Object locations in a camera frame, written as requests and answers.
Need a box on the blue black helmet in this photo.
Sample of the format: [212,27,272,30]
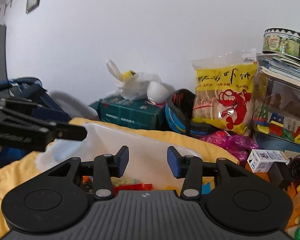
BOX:
[165,89,219,138]

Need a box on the round cookie tin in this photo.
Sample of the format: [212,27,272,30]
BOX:
[262,28,300,59]

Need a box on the clear toy block container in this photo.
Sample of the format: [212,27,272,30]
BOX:
[252,67,300,152]

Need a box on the orange cardboard box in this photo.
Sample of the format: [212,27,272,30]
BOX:
[256,159,300,231]

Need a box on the dark blue bag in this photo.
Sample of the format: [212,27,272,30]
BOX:
[0,77,71,122]

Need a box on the white plastic bag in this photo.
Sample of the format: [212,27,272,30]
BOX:
[106,60,174,105]

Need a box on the shrimp cracker snack bag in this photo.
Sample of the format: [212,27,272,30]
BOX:
[191,48,257,135]

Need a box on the long red duplo brick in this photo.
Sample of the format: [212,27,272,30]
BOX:
[113,183,154,196]

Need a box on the olive toy dinosaur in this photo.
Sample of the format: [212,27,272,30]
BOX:
[111,177,138,187]

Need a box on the green hardcover book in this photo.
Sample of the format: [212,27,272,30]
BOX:
[90,96,168,131]

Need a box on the stack of books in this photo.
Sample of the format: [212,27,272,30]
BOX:
[256,53,300,88]

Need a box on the small white carton box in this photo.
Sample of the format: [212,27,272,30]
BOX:
[247,149,289,173]

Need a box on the white plastic storage bin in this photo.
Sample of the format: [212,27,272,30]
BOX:
[36,120,200,190]

